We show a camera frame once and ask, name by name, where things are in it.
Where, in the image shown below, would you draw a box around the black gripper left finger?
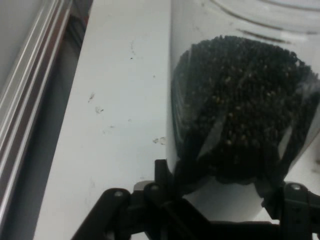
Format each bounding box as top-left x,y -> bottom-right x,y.
72,159 -> 176,240

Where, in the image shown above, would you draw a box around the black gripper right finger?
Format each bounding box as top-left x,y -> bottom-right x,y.
261,182 -> 320,240

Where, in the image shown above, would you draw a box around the clear plastic jar black seeds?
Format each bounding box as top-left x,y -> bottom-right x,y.
166,0 -> 320,208

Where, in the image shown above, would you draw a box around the long aluminium frame rail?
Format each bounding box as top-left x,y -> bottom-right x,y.
0,0 -> 75,226

